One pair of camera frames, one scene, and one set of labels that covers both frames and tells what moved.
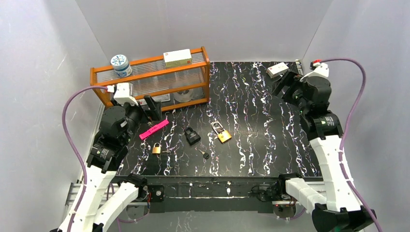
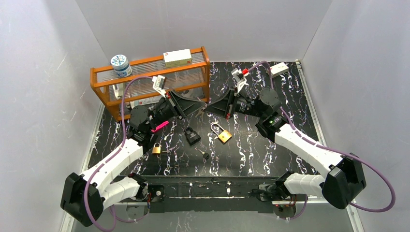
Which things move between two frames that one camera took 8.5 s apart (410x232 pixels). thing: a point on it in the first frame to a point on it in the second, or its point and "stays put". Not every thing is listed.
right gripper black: x=288 y=85 to x=230 y=104
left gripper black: x=145 y=111 to x=174 y=105
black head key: x=206 y=155 stays put
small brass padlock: x=156 y=150 stays put
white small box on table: x=275 y=70 stays put
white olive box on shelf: x=177 y=58 stays put
